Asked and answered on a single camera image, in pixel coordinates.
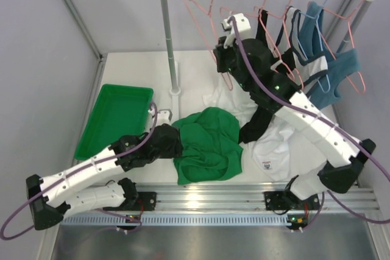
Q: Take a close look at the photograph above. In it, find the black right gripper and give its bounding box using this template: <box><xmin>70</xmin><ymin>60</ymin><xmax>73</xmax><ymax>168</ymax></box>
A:
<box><xmin>214</xmin><ymin>34</ymin><xmax>252</xmax><ymax>93</ymax></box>

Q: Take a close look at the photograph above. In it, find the green tank top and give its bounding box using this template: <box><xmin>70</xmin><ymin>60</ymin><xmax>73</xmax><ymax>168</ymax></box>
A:
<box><xmin>172</xmin><ymin>107</ymin><xmax>243</xmax><ymax>185</ymax></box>

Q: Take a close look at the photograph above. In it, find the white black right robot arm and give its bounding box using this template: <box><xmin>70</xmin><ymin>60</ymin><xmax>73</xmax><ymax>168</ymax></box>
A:
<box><xmin>213</xmin><ymin>36</ymin><xmax>376</xmax><ymax>209</ymax></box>

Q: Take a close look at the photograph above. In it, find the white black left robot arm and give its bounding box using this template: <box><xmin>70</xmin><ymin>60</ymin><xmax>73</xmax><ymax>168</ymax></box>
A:
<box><xmin>26</xmin><ymin>124</ymin><xmax>183</xmax><ymax>231</ymax></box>

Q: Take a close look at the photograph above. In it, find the white camisole top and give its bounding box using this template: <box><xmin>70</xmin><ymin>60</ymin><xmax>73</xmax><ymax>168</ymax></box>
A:
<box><xmin>202</xmin><ymin>76</ymin><xmax>258</xmax><ymax>127</ymax></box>

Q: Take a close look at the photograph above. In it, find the pink hanger with camisole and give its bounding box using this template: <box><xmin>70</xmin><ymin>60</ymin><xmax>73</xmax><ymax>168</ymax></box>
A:
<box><xmin>220</xmin><ymin>0</ymin><xmax>301</xmax><ymax>86</ymax></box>

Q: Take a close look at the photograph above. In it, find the pink hanger with black top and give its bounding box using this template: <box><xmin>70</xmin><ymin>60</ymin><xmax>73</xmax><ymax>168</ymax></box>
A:
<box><xmin>254</xmin><ymin>0</ymin><xmax>305</xmax><ymax>92</ymax></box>

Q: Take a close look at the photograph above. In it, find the black tank top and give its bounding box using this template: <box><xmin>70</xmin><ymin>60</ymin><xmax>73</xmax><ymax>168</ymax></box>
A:
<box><xmin>238</xmin><ymin>10</ymin><xmax>296</xmax><ymax>143</ymax></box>

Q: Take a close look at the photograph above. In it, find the teal tank top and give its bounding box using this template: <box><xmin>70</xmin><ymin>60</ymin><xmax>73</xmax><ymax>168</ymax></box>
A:
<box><xmin>307</xmin><ymin>9</ymin><xmax>361</xmax><ymax>109</ymax></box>

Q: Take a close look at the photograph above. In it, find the blue hanger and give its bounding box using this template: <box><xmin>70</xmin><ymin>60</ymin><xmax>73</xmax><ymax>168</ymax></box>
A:
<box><xmin>297</xmin><ymin>0</ymin><xmax>330</xmax><ymax>93</ymax></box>

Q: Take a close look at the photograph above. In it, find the white navy-trimmed tank top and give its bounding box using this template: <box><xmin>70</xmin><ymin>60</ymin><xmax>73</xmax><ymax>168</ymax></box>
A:
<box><xmin>246</xmin><ymin>6</ymin><xmax>330</xmax><ymax>181</ymax></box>

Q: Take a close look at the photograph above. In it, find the white rack left foot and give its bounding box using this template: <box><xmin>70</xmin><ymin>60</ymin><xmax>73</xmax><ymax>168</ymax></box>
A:
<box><xmin>169</xmin><ymin>61</ymin><xmax>182</xmax><ymax>122</ymax></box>

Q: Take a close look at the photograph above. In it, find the green plastic tray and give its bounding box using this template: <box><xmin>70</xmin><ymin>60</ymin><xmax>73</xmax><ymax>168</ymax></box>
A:
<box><xmin>74</xmin><ymin>84</ymin><xmax>154</xmax><ymax>161</ymax></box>

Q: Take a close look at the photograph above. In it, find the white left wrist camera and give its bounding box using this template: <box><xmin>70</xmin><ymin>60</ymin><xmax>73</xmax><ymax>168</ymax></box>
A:
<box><xmin>145</xmin><ymin>109</ymin><xmax>172</xmax><ymax>130</ymax></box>

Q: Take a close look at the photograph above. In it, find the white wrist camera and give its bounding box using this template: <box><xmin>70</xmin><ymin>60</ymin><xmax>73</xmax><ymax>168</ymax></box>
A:
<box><xmin>145</xmin><ymin>109</ymin><xmax>172</xmax><ymax>130</ymax></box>
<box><xmin>221</xmin><ymin>13</ymin><xmax>252</xmax><ymax>49</ymax></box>

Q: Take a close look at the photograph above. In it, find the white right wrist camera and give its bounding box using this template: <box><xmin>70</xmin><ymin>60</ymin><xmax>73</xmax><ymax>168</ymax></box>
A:
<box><xmin>221</xmin><ymin>13</ymin><xmax>252</xmax><ymax>49</ymax></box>

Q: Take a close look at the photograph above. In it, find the aluminium mounting rail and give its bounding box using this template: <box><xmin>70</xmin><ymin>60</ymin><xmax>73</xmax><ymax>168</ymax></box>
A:
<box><xmin>136</xmin><ymin>183</ymin><xmax>379</xmax><ymax>213</ymax></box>

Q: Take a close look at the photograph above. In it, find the perforated grey cable duct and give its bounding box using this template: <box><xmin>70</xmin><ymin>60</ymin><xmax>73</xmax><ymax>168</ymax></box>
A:
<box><xmin>61</xmin><ymin>213</ymin><xmax>308</xmax><ymax>228</ymax></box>

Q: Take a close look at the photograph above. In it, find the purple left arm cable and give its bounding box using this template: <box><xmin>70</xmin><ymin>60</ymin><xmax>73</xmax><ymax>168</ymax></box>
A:
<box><xmin>0</xmin><ymin>102</ymin><xmax>158</xmax><ymax>240</ymax></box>

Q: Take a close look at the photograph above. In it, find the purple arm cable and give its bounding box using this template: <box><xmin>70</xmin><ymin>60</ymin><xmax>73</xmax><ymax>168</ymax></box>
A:
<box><xmin>230</xmin><ymin>15</ymin><xmax>390</xmax><ymax>226</ymax></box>
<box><xmin>0</xmin><ymin>102</ymin><xmax>158</xmax><ymax>240</ymax></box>

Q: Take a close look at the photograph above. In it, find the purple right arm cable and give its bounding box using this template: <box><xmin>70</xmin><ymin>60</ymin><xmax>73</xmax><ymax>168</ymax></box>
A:
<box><xmin>230</xmin><ymin>15</ymin><xmax>390</xmax><ymax>226</ymax></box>

